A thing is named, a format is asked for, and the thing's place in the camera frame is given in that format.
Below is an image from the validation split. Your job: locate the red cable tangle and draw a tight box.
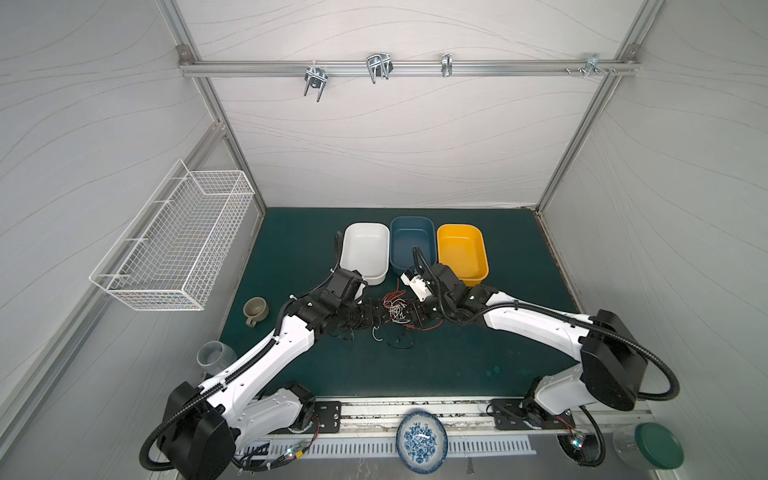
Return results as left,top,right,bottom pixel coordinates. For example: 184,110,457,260
382,289,445,332

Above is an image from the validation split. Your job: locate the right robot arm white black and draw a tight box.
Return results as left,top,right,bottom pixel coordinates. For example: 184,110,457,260
401,263,681,424

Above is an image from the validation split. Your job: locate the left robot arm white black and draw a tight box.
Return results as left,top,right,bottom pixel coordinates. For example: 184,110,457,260
138,267,368,479

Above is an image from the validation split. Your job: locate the yellow plastic bin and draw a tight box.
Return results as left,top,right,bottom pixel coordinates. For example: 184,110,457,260
436,224,489,287

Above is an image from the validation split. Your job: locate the white plastic bin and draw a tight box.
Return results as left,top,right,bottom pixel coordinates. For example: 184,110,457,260
340,222,390,286

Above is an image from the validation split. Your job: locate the blue plastic bin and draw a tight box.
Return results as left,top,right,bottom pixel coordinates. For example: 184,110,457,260
389,216,438,274

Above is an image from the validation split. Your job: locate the olive green mug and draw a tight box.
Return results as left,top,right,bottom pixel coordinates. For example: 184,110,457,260
243,297,269,328

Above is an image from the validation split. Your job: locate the clear plastic cup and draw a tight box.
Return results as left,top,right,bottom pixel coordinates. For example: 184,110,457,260
196,341,237,376

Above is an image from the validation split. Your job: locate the blue white patterned plate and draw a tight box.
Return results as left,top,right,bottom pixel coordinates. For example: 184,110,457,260
395,410,448,475

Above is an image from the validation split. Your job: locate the metal hook small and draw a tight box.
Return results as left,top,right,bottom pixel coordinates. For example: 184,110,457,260
441,53,453,78

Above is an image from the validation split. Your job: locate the metal hook clamp left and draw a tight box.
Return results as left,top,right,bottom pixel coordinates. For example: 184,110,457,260
303,66,328,102

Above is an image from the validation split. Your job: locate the metal hook clamp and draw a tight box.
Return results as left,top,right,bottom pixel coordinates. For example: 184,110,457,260
303,66,328,102
365,53,393,84

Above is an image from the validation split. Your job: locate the metal hook clamp middle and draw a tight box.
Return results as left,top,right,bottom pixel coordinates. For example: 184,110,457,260
365,53,393,84

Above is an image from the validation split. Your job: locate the jar with green lid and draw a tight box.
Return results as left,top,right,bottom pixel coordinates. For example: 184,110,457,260
612,422,685,471

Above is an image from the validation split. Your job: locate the aluminium crossbar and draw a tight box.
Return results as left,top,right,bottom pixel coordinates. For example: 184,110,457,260
179,57,641,78

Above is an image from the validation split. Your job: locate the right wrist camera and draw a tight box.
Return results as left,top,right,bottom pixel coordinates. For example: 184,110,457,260
400,268,433,303

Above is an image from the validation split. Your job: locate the white cable tangle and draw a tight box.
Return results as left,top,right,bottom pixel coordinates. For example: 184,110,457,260
370,299,415,343

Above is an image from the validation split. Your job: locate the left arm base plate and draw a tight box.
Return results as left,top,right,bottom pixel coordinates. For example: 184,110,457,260
287,401,342,434

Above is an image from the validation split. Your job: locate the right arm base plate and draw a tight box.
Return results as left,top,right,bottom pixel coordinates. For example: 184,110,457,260
485,398,575,431

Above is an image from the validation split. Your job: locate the white wire basket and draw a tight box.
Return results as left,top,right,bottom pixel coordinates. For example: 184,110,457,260
89,159,254,311

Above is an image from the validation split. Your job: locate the metal bracket right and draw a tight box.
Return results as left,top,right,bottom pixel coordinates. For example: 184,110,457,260
564,54,617,78

